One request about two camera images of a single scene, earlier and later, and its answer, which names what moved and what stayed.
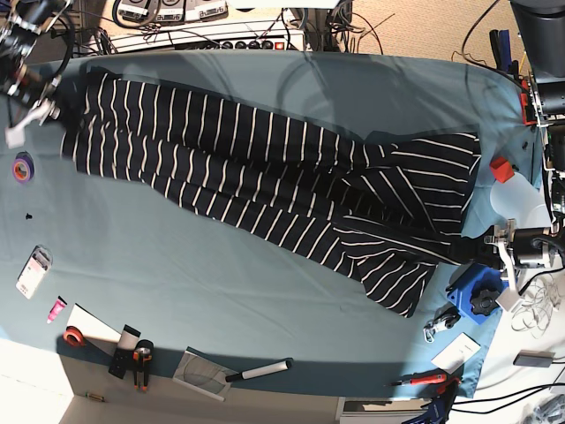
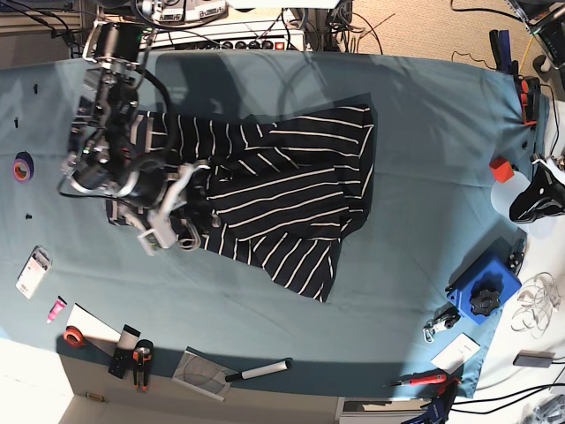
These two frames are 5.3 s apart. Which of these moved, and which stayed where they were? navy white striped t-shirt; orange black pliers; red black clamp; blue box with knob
Moved: navy white striped t-shirt
Stayed: red black clamp; orange black pliers; blue box with knob
